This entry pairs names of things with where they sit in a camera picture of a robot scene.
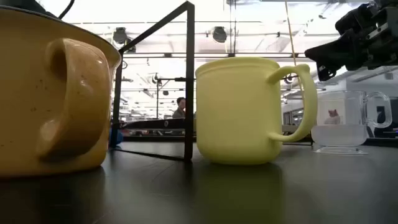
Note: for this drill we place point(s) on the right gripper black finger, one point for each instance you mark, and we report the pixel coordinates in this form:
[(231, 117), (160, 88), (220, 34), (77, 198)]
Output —
[(326, 73), (332, 53)]

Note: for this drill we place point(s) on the clear glass mug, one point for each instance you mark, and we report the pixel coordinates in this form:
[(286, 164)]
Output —
[(339, 137)]

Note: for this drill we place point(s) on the pale yellow mug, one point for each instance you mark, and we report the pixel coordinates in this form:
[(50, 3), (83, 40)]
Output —
[(233, 112)]

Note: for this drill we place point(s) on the orange speckled ceramic mug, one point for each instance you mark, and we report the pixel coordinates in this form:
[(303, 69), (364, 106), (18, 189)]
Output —
[(28, 93)]

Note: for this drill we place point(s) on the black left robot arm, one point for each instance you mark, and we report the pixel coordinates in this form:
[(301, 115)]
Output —
[(28, 6)]

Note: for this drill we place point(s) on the black-framed wooden shelf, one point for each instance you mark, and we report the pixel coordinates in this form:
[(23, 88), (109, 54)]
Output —
[(189, 93)]

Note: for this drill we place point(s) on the person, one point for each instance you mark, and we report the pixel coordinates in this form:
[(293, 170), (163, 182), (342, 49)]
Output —
[(179, 110)]

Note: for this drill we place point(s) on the blue cloth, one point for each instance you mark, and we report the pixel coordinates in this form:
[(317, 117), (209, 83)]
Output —
[(118, 137)]

